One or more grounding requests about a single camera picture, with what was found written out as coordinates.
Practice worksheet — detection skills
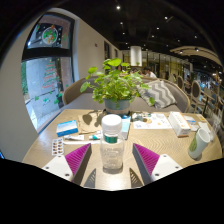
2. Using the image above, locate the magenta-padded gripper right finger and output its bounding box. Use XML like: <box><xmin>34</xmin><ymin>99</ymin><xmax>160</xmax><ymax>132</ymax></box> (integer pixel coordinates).
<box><xmin>131</xmin><ymin>142</ymin><xmax>184</xmax><ymax>186</ymax></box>

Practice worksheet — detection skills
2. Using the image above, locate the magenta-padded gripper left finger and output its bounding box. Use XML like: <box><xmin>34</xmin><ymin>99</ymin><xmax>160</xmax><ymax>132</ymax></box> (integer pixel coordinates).
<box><xmin>41</xmin><ymin>142</ymin><xmax>93</xmax><ymax>186</ymax></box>

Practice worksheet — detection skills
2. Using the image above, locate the clear plastic water bottle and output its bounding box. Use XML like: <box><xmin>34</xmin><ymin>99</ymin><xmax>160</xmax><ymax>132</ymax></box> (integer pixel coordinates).
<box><xmin>99</xmin><ymin>113</ymin><xmax>126</xmax><ymax>174</ymax></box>

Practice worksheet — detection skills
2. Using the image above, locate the pill blister pack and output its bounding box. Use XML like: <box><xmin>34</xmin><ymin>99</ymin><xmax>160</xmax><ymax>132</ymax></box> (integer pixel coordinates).
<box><xmin>51</xmin><ymin>137</ymin><xmax>65</xmax><ymax>157</ymax></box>

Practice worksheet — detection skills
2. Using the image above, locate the white ointment tube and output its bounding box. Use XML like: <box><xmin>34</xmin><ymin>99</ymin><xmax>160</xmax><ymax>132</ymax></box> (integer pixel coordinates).
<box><xmin>63</xmin><ymin>134</ymin><xmax>86</xmax><ymax>141</ymax></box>

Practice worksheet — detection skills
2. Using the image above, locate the white orange carton box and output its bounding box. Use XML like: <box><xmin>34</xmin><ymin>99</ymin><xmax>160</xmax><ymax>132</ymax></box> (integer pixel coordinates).
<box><xmin>167</xmin><ymin>111</ymin><xmax>192</xmax><ymax>138</ymax></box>

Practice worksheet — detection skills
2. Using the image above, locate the printed paper menu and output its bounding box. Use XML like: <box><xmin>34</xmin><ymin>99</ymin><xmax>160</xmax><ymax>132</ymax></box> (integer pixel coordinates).
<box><xmin>132</xmin><ymin>112</ymin><xmax>173</xmax><ymax>130</ymax></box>

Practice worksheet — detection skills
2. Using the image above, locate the white green tube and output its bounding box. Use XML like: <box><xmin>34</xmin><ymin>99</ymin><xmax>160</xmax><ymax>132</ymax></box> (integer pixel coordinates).
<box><xmin>88</xmin><ymin>130</ymin><xmax>103</xmax><ymax>141</ymax></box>

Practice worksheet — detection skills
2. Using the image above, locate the small blue white pack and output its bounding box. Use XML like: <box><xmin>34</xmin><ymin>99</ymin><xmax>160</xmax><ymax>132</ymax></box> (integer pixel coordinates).
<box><xmin>184</xmin><ymin>115</ymin><xmax>198</xmax><ymax>126</ymax></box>

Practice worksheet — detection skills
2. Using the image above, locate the teal white carton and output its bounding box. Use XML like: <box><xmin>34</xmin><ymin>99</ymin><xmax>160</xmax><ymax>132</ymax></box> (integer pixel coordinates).
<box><xmin>119</xmin><ymin>114</ymin><xmax>132</xmax><ymax>140</ymax></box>

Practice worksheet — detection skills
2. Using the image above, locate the white paper napkin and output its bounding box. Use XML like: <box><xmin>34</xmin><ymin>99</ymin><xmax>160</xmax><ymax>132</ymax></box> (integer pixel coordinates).
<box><xmin>198</xmin><ymin>121</ymin><xmax>211</xmax><ymax>133</ymax></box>

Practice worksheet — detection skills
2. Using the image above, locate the yellow square table card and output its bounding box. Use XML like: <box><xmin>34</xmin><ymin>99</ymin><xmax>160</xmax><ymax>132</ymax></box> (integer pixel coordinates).
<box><xmin>196</xmin><ymin>113</ymin><xmax>208</xmax><ymax>123</ymax></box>

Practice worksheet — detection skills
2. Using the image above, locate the grey curved sofa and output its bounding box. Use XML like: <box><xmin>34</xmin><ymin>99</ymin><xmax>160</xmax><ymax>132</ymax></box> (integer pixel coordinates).
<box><xmin>62</xmin><ymin>76</ymin><xmax>192</xmax><ymax>114</ymax></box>

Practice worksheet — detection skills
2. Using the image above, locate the grey chevron cushion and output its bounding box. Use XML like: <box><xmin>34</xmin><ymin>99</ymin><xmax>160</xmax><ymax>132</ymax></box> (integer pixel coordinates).
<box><xmin>137</xmin><ymin>79</ymin><xmax>178</xmax><ymax>110</ymax></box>

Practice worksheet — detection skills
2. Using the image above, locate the group of dining chairs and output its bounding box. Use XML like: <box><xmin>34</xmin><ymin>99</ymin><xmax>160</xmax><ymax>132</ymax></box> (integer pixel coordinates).
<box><xmin>174</xmin><ymin>74</ymin><xmax>224</xmax><ymax>114</ymax></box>

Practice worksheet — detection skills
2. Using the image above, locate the decorated arched window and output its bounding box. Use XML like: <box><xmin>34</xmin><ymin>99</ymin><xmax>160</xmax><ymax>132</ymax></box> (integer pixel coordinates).
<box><xmin>20</xmin><ymin>12</ymin><xmax>76</xmax><ymax>133</ymax></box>

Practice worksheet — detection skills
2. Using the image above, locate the green potted plant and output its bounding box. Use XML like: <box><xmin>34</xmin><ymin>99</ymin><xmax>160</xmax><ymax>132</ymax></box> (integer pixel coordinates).
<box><xmin>79</xmin><ymin>58</ymin><xmax>156</xmax><ymax>116</ymax></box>

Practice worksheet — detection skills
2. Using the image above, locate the group of ceiling spotlights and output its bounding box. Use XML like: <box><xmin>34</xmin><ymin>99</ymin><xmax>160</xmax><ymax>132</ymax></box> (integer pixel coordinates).
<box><xmin>114</xmin><ymin>3</ymin><xmax>201</xmax><ymax>51</ymax></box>

